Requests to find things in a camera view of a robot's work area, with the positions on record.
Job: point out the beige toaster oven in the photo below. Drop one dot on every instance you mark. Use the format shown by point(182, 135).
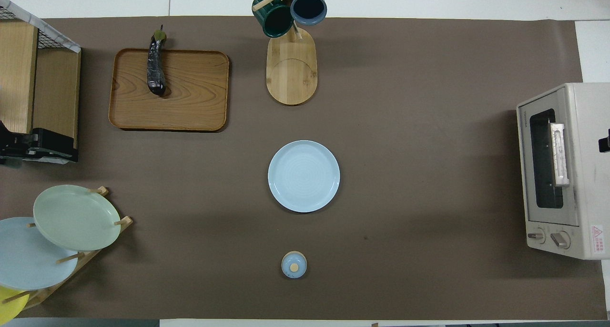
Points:
point(591, 198)

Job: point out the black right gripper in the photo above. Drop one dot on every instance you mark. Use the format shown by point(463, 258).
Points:
point(605, 143)

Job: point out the yellow plate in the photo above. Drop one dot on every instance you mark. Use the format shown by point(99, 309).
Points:
point(9, 305)

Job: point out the wooden plate rack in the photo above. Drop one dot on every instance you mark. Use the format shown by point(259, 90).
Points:
point(125, 220)

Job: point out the wooden mug tree stand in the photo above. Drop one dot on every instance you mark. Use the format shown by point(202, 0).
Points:
point(290, 74)

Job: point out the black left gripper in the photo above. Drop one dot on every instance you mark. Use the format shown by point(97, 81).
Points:
point(52, 146)

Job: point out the dark purple eggplant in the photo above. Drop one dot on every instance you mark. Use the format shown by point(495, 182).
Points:
point(155, 69)

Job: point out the wooden shelf unit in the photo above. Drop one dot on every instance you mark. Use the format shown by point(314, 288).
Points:
point(52, 98)

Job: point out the wooden serving tray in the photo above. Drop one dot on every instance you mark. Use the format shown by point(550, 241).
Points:
point(190, 98)

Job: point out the brown table mat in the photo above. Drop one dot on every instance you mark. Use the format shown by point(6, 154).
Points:
point(381, 174)

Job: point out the blue mug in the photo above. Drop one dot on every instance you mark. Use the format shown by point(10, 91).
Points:
point(309, 6)

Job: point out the dark green mug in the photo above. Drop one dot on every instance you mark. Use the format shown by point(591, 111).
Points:
point(274, 19)

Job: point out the pale green plate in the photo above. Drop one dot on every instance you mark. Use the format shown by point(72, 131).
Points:
point(76, 217)

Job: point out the light blue plate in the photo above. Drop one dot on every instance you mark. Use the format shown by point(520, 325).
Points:
point(304, 176)
point(28, 260)

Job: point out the silver oven knob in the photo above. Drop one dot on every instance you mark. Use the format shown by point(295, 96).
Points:
point(536, 236)
point(560, 240)

